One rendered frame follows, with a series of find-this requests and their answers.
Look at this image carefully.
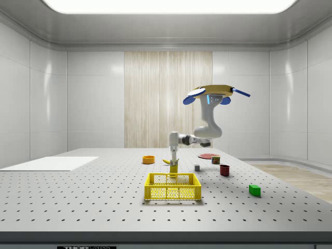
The banana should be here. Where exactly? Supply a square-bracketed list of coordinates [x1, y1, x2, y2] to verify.
[162, 158, 179, 174]

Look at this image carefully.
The yellow basket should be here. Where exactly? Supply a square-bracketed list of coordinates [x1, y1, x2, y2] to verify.
[144, 172, 203, 202]

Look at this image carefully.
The puzzle cube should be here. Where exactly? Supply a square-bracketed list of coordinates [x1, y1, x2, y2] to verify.
[248, 184, 261, 197]

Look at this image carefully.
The white board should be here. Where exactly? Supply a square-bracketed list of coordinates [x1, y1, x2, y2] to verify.
[0, 156, 100, 172]

